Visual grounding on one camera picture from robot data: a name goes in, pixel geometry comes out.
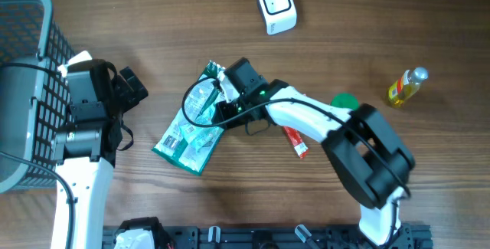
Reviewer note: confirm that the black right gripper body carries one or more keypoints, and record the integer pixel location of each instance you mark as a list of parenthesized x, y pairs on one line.
[(234, 109)]

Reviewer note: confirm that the mint green wipes packet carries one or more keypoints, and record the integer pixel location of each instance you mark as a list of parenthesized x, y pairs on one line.
[(200, 107)]

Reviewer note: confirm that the green lid glass jar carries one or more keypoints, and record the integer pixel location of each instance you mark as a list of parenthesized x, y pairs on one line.
[(345, 100)]

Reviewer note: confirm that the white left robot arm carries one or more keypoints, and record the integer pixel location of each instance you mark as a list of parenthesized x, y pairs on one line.
[(84, 150)]

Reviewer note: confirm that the green 3M gloves package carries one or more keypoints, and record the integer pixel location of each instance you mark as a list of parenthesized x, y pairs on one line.
[(173, 147)]

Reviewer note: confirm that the grey plastic basket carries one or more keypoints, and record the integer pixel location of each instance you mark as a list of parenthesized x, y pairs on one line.
[(33, 97)]

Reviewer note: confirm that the red snack stick packet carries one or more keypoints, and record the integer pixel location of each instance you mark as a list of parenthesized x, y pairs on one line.
[(297, 142)]

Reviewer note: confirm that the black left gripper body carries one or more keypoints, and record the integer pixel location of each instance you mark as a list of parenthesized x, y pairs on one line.
[(121, 96)]

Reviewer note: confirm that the yellow Vim bottle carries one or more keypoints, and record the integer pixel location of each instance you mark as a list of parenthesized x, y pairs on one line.
[(406, 86)]

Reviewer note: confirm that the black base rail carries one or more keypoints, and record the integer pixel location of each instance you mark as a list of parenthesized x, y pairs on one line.
[(409, 236)]

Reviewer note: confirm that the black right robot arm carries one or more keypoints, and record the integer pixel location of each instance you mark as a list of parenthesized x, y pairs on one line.
[(368, 157)]

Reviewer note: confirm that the white barcode scanner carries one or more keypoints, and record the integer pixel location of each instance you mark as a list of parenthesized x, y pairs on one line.
[(278, 15)]

